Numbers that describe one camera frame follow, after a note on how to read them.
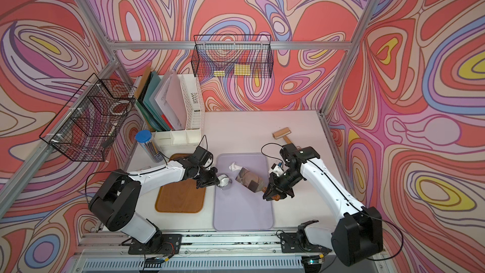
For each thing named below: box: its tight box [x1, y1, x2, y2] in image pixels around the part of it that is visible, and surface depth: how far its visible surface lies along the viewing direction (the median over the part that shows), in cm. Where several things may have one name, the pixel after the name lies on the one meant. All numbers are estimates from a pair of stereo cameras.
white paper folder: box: [154, 71, 187, 131], surface depth 98 cm
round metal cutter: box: [216, 173, 233, 188], surface depth 89 cm
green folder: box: [135, 70, 171, 132], surface depth 91 cm
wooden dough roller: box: [272, 127, 292, 145], surface depth 110 cm
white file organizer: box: [154, 73, 206, 148], surface depth 106 cm
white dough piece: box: [228, 161, 244, 172], surface depth 95 cm
